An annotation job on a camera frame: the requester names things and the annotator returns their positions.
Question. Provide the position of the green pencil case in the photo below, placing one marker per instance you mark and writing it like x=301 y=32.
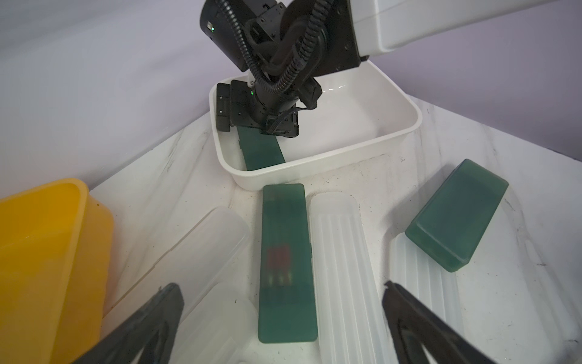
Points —
x=259 y=150
x=452 y=223
x=287 y=305

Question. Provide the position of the white plastic storage box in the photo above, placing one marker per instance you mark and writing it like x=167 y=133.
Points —
x=360 y=115

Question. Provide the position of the clear ribbed pencil case upper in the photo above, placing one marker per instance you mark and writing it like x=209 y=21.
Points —
x=352 y=326

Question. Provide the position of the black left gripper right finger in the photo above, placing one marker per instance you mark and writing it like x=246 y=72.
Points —
x=416 y=331

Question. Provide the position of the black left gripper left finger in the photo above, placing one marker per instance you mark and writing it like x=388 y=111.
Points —
x=147 y=336

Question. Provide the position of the yellow plastic storage box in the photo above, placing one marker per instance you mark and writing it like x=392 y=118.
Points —
x=56 y=243

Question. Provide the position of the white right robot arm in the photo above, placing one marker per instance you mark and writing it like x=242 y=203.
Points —
x=287 y=47

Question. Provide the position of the clear ribbed pencil case lower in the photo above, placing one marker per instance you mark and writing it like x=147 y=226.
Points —
x=436 y=288

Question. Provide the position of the clear ribbed pencil case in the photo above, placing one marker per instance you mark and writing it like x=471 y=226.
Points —
x=352 y=326
x=436 y=288

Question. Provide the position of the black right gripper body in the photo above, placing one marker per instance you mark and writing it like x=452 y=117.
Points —
x=238 y=105

